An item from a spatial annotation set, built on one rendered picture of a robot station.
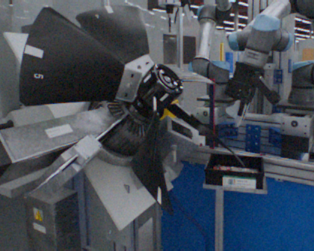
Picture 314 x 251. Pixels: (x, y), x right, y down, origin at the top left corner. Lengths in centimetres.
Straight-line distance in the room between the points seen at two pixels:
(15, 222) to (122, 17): 100
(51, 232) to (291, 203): 90
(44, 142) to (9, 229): 87
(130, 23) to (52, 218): 66
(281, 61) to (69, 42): 128
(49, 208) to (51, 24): 58
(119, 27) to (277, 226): 104
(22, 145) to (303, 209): 104
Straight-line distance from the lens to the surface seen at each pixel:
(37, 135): 67
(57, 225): 102
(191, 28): 547
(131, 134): 81
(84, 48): 69
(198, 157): 131
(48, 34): 67
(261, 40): 82
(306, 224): 130
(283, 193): 125
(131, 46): 88
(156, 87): 74
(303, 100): 148
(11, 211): 147
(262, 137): 158
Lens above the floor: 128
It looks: 8 degrees down
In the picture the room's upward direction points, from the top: straight up
